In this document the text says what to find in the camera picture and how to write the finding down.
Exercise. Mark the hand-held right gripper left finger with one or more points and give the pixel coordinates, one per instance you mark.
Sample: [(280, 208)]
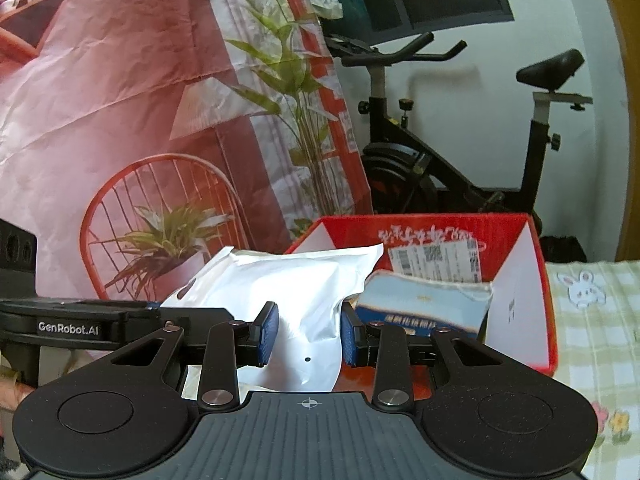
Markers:
[(268, 332)]

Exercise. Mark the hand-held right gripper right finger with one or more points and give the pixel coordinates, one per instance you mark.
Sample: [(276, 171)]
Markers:
[(349, 340)]

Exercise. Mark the white plastic pouch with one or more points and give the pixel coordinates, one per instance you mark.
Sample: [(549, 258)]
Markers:
[(300, 300)]

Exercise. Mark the blue and white packet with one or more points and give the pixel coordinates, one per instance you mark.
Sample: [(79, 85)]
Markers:
[(425, 300)]

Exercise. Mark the red cardboard box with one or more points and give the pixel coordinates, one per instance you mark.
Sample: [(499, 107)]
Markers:
[(350, 232)]

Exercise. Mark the black exercise bike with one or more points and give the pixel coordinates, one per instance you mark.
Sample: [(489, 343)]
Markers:
[(395, 160)]

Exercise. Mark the pink printed backdrop cloth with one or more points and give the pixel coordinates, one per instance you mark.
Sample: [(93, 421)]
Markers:
[(100, 85)]

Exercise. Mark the checked rabbit print tablecloth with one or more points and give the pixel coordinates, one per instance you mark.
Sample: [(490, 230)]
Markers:
[(600, 340)]

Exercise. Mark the white plastic bag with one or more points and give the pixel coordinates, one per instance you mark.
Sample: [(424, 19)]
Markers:
[(325, 5)]

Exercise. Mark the wooden door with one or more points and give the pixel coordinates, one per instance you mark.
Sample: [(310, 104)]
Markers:
[(630, 160)]

